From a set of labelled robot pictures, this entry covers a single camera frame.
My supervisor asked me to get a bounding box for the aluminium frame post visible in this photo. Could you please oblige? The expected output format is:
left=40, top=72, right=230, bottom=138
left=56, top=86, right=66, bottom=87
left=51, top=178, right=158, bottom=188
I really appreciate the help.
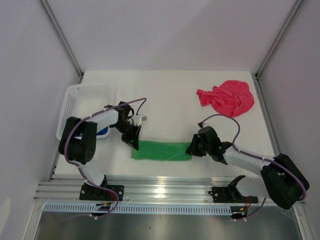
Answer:
left=254, top=0, right=306, bottom=81
left=37, top=0, right=84, bottom=81

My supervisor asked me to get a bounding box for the white slotted cable duct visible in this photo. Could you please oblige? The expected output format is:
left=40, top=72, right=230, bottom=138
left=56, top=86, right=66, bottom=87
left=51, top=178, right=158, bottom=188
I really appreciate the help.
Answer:
left=43, top=202, right=232, bottom=216

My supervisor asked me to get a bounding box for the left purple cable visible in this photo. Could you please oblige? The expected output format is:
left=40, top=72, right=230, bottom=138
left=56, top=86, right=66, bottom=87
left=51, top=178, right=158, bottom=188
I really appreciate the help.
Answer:
left=57, top=97, right=148, bottom=223

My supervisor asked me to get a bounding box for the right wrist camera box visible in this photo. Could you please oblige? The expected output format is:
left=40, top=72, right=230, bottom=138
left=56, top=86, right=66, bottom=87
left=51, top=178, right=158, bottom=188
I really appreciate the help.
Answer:
left=198, top=121, right=210, bottom=128

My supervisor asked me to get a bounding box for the left aluminium frame post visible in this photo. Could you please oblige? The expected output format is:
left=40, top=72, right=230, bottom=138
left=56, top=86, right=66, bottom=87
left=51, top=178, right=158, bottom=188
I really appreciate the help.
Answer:
left=37, top=0, right=84, bottom=81

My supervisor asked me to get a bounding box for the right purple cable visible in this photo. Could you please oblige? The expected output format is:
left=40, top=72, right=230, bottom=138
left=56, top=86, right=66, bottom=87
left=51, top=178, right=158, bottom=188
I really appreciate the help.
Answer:
left=197, top=114, right=308, bottom=221

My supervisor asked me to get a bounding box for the white plastic basket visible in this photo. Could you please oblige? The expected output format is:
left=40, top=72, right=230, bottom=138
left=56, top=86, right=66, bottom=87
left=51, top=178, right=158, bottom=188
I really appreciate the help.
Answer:
left=56, top=83, right=115, bottom=140

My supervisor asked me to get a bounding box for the blue microfiber towel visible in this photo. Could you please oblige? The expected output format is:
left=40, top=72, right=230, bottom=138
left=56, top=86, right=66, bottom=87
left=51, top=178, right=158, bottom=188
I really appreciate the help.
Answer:
left=96, top=127, right=110, bottom=138

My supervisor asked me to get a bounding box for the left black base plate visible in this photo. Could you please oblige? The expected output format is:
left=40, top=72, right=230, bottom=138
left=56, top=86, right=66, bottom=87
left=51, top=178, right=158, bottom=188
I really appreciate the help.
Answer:
left=79, top=183, right=125, bottom=202

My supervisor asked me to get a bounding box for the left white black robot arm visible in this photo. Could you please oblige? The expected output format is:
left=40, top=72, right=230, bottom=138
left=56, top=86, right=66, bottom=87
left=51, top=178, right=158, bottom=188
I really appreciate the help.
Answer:
left=58, top=101, right=146, bottom=200

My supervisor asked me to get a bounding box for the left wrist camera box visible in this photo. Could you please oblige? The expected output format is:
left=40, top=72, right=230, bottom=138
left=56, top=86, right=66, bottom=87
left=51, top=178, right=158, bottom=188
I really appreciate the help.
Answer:
left=132, top=114, right=147, bottom=126

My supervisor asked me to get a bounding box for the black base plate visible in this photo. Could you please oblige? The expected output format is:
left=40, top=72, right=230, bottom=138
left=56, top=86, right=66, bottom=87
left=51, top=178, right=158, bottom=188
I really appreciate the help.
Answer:
left=208, top=187, right=258, bottom=204
left=79, top=183, right=125, bottom=202

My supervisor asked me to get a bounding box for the purple cable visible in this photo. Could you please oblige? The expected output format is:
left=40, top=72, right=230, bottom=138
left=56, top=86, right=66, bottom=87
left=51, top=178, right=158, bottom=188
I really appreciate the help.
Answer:
left=57, top=97, right=148, bottom=223
left=197, top=114, right=308, bottom=221

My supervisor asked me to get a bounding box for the pink microfiber towel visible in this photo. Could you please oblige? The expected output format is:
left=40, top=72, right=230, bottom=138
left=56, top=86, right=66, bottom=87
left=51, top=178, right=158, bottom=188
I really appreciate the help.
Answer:
left=196, top=80, right=255, bottom=118

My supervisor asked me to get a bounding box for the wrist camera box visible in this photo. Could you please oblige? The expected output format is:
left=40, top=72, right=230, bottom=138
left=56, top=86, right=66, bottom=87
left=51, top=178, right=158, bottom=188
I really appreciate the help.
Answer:
left=198, top=121, right=210, bottom=128
left=132, top=114, right=147, bottom=126

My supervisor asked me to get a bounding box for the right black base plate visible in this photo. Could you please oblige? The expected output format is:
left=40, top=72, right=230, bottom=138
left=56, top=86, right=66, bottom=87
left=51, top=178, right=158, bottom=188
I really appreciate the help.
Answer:
left=208, top=187, right=258, bottom=204

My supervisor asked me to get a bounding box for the aluminium extrusion rail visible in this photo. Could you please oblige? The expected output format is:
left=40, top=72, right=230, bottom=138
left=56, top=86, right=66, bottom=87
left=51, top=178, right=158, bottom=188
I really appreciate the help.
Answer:
left=33, top=174, right=234, bottom=205

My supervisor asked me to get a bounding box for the right aluminium frame post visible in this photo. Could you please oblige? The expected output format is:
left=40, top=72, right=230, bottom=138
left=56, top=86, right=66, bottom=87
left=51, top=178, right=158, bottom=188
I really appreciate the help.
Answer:
left=254, top=0, right=306, bottom=81

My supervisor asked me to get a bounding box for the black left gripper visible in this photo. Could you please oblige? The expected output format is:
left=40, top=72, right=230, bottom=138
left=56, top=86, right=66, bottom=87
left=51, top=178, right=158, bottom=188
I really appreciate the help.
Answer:
left=112, top=120, right=141, bottom=150

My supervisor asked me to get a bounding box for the green microfiber towel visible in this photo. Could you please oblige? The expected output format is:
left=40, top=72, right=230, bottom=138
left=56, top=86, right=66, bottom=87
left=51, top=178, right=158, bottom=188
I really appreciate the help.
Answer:
left=131, top=140, right=192, bottom=162

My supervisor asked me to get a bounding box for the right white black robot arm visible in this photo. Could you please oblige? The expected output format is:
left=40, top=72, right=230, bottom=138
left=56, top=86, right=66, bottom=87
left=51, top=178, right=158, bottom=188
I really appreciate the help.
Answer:
left=185, top=126, right=310, bottom=210

